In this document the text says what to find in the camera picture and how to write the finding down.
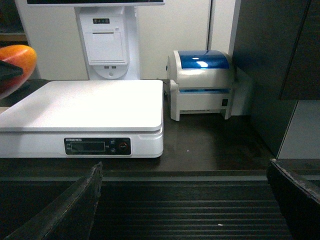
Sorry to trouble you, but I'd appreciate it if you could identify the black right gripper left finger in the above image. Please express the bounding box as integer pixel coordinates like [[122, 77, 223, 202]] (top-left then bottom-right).
[[5, 162, 103, 240]]

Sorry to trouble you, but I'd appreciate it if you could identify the white checkout terminal stand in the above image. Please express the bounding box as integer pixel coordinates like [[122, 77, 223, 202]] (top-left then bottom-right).
[[15, 0, 165, 80]]

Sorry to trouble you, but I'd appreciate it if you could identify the black slatted checkout counter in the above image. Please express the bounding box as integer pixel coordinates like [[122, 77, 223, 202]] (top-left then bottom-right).
[[0, 79, 320, 240]]

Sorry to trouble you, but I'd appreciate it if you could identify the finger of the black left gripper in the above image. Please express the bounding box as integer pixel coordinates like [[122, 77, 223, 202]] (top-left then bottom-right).
[[0, 60, 23, 82]]

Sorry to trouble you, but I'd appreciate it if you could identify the dark red orange mango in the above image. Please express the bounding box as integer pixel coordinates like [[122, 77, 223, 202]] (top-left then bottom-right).
[[0, 44, 37, 99]]

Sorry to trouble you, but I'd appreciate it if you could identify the white checkout scale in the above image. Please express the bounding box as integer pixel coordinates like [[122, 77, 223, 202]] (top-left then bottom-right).
[[0, 79, 164, 158]]

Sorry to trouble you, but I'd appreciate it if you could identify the white blue label printer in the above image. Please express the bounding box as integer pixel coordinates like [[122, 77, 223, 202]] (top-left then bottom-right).
[[164, 50, 236, 121]]

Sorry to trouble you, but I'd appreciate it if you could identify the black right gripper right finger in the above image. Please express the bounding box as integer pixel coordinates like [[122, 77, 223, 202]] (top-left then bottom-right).
[[266, 159, 320, 240]]

